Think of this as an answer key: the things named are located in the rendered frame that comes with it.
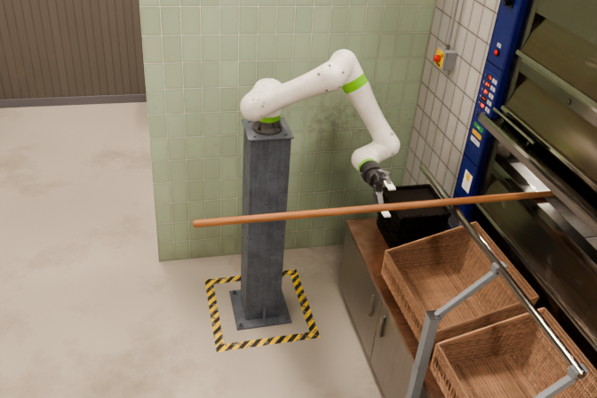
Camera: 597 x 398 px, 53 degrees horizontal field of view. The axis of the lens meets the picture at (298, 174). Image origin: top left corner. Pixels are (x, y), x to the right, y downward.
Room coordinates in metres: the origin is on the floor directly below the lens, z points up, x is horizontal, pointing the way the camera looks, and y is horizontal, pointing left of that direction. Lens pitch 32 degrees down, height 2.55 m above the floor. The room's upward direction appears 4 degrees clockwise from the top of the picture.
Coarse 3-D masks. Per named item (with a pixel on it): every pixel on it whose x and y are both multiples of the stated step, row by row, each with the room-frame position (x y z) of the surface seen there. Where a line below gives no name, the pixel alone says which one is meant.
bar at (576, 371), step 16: (432, 176) 2.30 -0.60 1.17; (464, 224) 1.96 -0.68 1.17; (480, 240) 1.85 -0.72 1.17; (496, 272) 1.70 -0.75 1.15; (480, 288) 1.69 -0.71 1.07; (512, 288) 1.60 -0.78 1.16; (448, 304) 1.68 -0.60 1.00; (528, 304) 1.52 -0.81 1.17; (432, 320) 1.64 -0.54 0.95; (544, 320) 1.44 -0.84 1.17; (432, 336) 1.64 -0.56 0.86; (560, 352) 1.32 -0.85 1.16; (416, 368) 1.65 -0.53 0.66; (576, 368) 1.25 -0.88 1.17; (416, 384) 1.64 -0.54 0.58; (560, 384) 1.24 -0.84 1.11
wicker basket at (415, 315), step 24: (432, 240) 2.37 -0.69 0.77; (456, 240) 2.41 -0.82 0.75; (384, 264) 2.30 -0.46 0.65; (408, 264) 2.34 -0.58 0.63; (432, 264) 2.38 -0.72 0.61; (456, 264) 2.39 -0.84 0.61; (480, 264) 2.27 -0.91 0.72; (408, 288) 2.04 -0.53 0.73; (432, 288) 2.22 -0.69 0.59; (456, 288) 2.23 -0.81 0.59; (504, 288) 2.08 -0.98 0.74; (528, 288) 1.98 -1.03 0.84; (408, 312) 2.00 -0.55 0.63; (456, 312) 2.06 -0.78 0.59; (480, 312) 2.08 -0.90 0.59; (504, 312) 2.01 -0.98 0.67; (456, 336) 1.82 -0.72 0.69
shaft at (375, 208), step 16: (528, 192) 2.17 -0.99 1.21; (544, 192) 2.18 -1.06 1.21; (336, 208) 1.95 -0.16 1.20; (352, 208) 1.96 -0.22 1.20; (368, 208) 1.98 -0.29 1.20; (384, 208) 1.99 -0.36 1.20; (400, 208) 2.01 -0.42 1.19; (416, 208) 2.03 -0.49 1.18; (208, 224) 1.81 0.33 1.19; (224, 224) 1.82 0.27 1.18
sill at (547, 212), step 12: (504, 168) 2.42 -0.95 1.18; (516, 180) 2.31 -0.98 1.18; (540, 204) 2.13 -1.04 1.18; (540, 216) 2.09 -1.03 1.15; (552, 216) 2.05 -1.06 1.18; (552, 228) 2.01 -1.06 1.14; (564, 228) 1.96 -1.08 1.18; (564, 240) 1.93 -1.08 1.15; (576, 240) 1.89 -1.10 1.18; (576, 252) 1.85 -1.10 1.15; (588, 252) 1.82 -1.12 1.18; (588, 264) 1.78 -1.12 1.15
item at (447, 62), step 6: (438, 48) 3.08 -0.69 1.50; (444, 48) 3.07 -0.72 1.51; (450, 48) 3.08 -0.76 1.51; (438, 54) 3.06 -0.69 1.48; (444, 54) 3.01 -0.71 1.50; (450, 54) 3.01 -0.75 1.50; (456, 54) 3.02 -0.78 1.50; (444, 60) 3.00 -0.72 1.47; (450, 60) 3.01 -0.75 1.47; (438, 66) 3.04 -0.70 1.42; (444, 66) 3.00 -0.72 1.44; (450, 66) 3.01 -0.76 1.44
